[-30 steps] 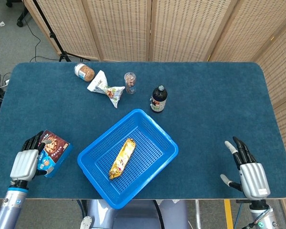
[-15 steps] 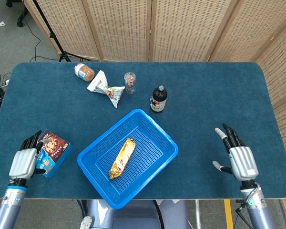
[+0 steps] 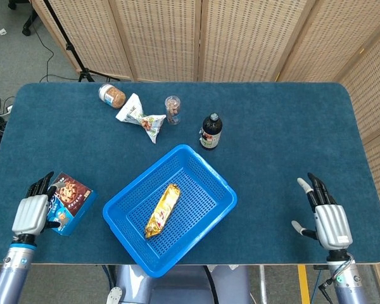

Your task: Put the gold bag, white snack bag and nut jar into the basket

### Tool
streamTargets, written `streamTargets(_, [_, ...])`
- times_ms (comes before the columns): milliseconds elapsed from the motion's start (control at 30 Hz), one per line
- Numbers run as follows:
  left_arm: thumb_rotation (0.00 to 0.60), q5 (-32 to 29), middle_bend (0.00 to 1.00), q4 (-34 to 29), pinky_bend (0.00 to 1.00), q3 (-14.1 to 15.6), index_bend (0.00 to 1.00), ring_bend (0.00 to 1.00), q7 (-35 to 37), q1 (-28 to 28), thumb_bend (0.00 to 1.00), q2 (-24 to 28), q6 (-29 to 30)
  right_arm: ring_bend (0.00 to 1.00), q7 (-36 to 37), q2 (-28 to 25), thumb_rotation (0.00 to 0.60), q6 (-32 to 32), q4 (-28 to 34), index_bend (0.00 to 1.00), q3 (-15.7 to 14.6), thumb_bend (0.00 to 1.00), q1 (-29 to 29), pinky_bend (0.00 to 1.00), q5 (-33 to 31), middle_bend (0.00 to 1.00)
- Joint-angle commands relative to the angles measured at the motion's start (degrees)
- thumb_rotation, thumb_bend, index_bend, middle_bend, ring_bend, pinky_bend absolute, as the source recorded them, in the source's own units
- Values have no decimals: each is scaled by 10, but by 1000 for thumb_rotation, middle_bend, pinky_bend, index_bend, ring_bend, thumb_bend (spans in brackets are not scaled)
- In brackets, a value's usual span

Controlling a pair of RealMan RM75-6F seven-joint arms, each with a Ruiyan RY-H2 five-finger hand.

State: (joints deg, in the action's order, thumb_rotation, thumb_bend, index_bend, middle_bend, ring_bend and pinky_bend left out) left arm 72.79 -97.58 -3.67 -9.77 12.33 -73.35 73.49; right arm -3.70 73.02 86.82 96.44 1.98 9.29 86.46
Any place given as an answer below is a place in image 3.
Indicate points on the blue chocolate cookie box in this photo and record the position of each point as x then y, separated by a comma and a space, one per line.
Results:
76, 196

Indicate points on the clear plastic cup of nuts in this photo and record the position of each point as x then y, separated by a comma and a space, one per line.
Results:
173, 111

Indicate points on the white-lidded jar of nuts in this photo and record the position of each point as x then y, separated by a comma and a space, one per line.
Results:
112, 96

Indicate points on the black office chair base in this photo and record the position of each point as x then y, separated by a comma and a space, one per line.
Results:
30, 19

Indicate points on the black tripod stand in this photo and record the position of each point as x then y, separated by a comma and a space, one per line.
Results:
70, 47

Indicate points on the blue plastic mesh basket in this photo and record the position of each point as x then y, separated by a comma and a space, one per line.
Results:
193, 202

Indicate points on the woven folding screen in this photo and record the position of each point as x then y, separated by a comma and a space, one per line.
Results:
247, 38

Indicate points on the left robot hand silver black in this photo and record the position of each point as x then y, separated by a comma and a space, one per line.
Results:
30, 215

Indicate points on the grey-blue robot torso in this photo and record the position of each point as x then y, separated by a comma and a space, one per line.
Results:
183, 288

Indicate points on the gold snack bar packet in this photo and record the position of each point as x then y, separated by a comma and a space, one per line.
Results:
163, 210

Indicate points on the metal table leg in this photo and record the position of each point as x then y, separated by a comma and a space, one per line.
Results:
263, 285

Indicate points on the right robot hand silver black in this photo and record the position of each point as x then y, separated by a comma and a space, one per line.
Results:
332, 225

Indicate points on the dark tea bottle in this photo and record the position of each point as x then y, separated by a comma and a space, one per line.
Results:
210, 133

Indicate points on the white green snack bag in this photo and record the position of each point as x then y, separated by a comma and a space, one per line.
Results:
131, 109

